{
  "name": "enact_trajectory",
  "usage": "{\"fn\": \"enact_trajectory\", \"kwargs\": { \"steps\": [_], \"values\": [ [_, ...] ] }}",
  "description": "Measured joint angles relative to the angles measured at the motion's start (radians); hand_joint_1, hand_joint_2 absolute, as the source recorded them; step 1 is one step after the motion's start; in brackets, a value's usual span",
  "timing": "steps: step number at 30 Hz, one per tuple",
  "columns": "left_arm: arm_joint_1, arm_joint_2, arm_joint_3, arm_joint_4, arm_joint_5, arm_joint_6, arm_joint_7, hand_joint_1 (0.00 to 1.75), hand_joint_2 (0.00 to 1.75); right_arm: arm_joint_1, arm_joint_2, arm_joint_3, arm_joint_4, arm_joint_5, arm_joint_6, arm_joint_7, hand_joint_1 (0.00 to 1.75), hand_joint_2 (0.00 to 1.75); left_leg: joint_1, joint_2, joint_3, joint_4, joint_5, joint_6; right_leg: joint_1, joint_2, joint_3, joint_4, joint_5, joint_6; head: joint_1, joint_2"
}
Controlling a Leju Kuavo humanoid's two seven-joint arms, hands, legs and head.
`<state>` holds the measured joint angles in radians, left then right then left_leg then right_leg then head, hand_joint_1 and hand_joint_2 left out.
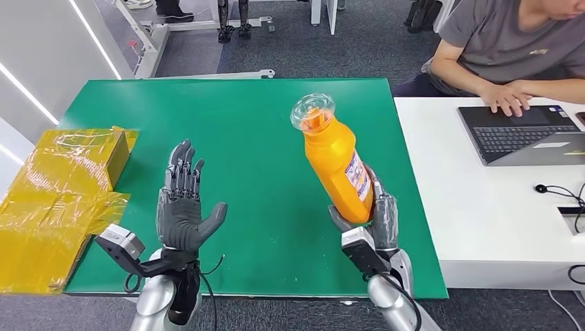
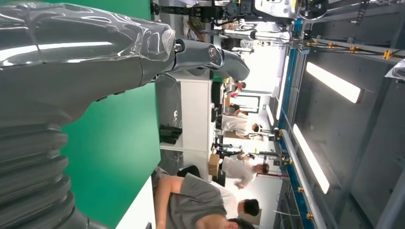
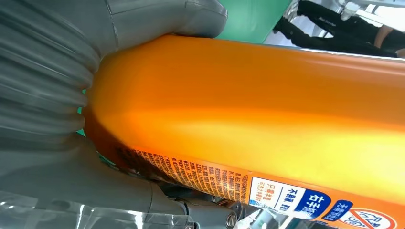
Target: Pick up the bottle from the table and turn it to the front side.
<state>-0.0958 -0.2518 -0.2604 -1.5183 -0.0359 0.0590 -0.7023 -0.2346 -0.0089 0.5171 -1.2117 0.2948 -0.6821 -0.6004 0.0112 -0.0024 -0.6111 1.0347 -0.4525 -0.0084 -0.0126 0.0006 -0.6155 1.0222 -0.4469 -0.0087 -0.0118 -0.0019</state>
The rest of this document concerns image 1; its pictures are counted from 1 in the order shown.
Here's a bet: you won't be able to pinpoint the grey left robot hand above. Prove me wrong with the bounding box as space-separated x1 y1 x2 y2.
156 139 228 253

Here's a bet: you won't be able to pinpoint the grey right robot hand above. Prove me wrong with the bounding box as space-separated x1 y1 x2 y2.
327 164 400 252

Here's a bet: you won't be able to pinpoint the orange plastic bottle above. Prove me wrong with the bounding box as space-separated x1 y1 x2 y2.
290 93 376 225

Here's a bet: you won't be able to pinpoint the green table mat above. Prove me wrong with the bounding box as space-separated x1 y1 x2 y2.
63 78 449 300

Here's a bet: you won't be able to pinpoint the white desk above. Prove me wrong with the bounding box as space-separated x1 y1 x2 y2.
393 97 585 291

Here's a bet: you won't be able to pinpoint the yellow taped cardboard box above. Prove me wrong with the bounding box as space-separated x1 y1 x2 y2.
20 126 139 194

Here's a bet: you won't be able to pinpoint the flat yellow taped cardboard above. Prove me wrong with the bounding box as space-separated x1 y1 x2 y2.
0 189 132 294

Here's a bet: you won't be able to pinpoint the dark grey laptop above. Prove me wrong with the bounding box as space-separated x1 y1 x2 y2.
457 105 585 167

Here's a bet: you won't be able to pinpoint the person's right hand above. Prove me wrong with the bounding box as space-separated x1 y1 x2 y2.
478 81 534 119

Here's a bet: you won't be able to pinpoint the black humanoid robot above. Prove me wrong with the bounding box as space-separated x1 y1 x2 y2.
216 0 253 45

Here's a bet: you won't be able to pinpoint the person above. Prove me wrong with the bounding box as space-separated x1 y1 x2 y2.
392 0 585 119
154 0 195 24

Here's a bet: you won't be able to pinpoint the black equipment legs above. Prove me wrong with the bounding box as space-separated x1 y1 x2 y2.
404 0 443 35

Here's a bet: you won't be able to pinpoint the white desk leg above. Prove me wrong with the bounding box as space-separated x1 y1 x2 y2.
310 0 338 36

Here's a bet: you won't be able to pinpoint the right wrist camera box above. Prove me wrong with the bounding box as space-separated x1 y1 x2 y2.
340 226 392 276

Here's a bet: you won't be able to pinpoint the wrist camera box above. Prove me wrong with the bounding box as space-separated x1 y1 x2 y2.
340 226 392 276
95 223 166 279

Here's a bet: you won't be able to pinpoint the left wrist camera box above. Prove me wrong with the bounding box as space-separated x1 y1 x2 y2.
95 223 166 279

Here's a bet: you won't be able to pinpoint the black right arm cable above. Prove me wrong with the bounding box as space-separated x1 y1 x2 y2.
383 273 424 331

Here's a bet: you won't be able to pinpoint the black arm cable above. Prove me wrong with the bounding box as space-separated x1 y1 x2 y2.
197 254 226 331
383 273 424 331

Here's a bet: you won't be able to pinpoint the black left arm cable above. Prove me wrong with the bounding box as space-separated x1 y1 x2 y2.
197 254 226 331

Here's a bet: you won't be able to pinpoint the black cable with round plug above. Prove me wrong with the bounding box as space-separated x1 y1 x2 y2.
535 182 585 234

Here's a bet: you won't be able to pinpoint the white metal stand frame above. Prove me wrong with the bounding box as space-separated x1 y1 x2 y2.
114 0 275 80

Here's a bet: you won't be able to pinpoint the black cable loop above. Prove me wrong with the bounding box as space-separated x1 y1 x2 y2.
567 263 585 285

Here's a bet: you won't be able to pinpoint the white floor cable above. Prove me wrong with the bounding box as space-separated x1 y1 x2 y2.
546 289 585 331

